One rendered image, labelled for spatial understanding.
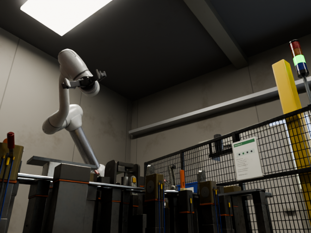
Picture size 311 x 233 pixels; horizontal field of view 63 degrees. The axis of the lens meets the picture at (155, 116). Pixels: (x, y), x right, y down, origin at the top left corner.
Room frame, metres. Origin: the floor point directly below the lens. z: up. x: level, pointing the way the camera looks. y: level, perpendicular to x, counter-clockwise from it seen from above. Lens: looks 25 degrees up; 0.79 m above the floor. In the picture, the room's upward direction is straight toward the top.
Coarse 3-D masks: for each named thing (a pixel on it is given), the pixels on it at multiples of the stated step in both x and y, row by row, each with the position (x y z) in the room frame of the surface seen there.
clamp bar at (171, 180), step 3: (174, 165) 1.74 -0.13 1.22; (168, 168) 1.76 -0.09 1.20; (171, 168) 1.76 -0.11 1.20; (174, 168) 1.74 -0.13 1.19; (168, 171) 1.76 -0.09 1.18; (171, 171) 1.77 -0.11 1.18; (171, 174) 1.75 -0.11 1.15; (171, 177) 1.74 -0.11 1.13; (174, 177) 1.76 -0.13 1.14; (171, 180) 1.74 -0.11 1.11; (174, 180) 1.76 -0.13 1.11; (171, 183) 1.74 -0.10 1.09; (174, 183) 1.76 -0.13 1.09
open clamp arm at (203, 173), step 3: (201, 171) 1.45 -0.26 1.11; (204, 171) 1.47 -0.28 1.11; (201, 174) 1.46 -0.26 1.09; (204, 174) 1.47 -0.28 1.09; (198, 177) 1.47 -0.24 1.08; (201, 177) 1.46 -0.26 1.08; (204, 177) 1.47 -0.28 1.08; (198, 180) 1.47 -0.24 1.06; (201, 180) 1.46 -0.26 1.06; (204, 180) 1.48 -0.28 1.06; (198, 183) 1.48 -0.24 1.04; (198, 186) 1.48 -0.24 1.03; (198, 189) 1.48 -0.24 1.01; (198, 192) 1.48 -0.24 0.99
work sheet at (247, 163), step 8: (232, 144) 1.98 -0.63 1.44; (240, 144) 1.92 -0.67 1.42; (248, 144) 1.87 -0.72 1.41; (256, 144) 1.82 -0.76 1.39; (240, 152) 1.93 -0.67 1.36; (248, 152) 1.88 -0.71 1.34; (256, 152) 1.83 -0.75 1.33; (240, 160) 1.94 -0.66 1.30; (248, 160) 1.89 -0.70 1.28; (256, 160) 1.84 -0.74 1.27; (240, 168) 1.95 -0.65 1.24; (248, 168) 1.90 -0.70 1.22; (256, 168) 1.84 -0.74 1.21; (240, 176) 1.96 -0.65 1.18; (248, 176) 1.91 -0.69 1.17; (256, 176) 1.85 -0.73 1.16
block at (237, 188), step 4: (224, 188) 1.71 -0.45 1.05; (228, 188) 1.69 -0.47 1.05; (232, 188) 1.66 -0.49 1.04; (236, 188) 1.67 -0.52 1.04; (240, 188) 1.70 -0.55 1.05; (224, 192) 1.71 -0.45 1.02; (240, 196) 1.69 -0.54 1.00; (240, 200) 1.69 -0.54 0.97; (240, 204) 1.69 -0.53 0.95; (240, 208) 1.69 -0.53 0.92; (240, 212) 1.68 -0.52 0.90; (240, 216) 1.68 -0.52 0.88; (240, 220) 1.68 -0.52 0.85; (244, 220) 1.70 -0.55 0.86; (240, 224) 1.67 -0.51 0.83; (244, 224) 1.70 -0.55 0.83; (240, 228) 1.67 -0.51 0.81; (244, 228) 1.69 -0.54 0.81; (244, 232) 1.69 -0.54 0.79
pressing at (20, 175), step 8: (24, 176) 1.03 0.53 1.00; (32, 176) 0.99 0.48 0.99; (40, 176) 1.01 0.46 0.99; (88, 184) 1.22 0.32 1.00; (96, 184) 1.23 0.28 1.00; (104, 184) 1.18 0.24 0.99; (112, 184) 1.20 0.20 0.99; (136, 192) 1.45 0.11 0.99; (144, 192) 1.49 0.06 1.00; (168, 192) 1.51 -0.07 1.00; (176, 192) 1.51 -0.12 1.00
